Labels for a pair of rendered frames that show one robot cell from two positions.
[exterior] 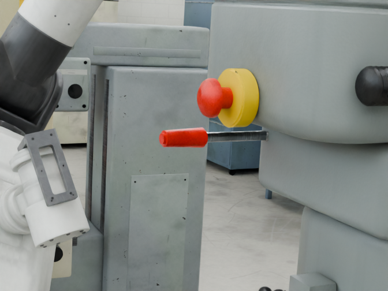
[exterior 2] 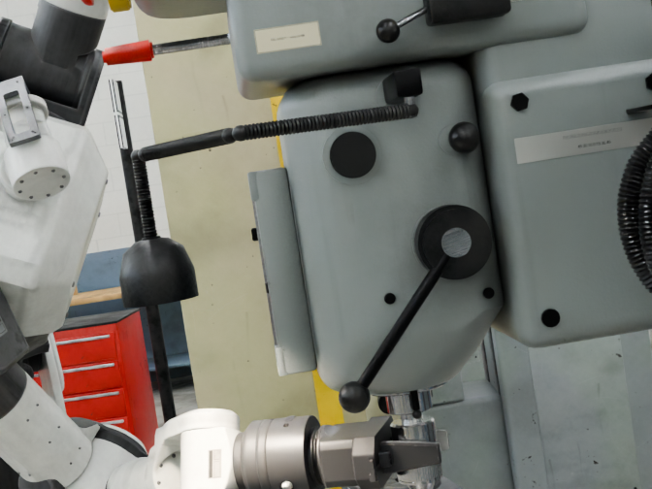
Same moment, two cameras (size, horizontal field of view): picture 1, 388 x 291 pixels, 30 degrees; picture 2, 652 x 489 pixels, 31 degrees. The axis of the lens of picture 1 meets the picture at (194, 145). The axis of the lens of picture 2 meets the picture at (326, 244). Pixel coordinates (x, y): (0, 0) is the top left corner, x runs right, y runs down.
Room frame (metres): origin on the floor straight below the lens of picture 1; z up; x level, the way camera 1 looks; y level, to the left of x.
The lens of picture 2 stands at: (-0.27, -0.67, 1.53)
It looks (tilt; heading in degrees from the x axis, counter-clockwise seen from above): 3 degrees down; 24
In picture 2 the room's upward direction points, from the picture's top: 9 degrees counter-clockwise
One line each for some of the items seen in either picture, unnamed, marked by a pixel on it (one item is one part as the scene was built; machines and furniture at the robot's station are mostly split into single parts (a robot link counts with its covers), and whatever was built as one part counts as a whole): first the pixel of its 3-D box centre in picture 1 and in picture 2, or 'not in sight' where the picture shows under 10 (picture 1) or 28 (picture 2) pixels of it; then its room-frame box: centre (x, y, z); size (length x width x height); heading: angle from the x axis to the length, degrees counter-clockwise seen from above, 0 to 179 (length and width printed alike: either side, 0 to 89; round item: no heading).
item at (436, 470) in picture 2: not in sight; (416, 454); (0.84, -0.24, 1.23); 0.05 x 0.05 x 0.05
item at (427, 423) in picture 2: not in sight; (412, 424); (0.84, -0.24, 1.26); 0.05 x 0.05 x 0.01
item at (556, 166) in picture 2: not in sight; (567, 201); (0.93, -0.42, 1.47); 0.24 x 0.19 x 0.26; 28
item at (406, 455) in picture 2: not in sight; (409, 456); (0.81, -0.25, 1.24); 0.06 x 0.02 x 0.03; 99
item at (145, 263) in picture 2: not in sight; (156, 269); (0.67, -0.08, 1.47); 0.07 x 0.07 x 0.06
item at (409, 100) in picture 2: not in sight; (404, 96); (0.73, -0.33, 1.60); 0.08 x 0.02 x 0.04; 28
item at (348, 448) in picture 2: not in sight; (333, 457); (0.83, -0.15, 1.24); 0.13 x 0.12 x 0.10; 9
